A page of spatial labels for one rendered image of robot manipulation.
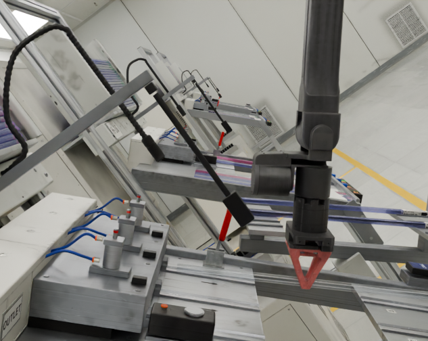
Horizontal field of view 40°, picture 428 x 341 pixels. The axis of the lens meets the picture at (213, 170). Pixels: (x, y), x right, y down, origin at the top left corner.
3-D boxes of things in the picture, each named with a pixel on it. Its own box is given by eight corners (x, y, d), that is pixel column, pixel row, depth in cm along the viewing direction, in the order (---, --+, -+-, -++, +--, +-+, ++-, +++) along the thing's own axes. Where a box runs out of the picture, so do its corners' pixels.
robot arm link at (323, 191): (336, 162, 93) (328, 157, 98) (292, 160, 92) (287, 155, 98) (333, 206, 94) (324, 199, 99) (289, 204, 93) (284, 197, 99)
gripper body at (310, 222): (292, 247, 92) (296, 200, 91) (284, 231, 102) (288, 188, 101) (334, 249, 92) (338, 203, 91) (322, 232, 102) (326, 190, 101)
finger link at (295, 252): (286, 292, 96) (290, 235, 94) (281, 277, 103) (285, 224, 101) (328, 294, 96) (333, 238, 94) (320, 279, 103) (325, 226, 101)
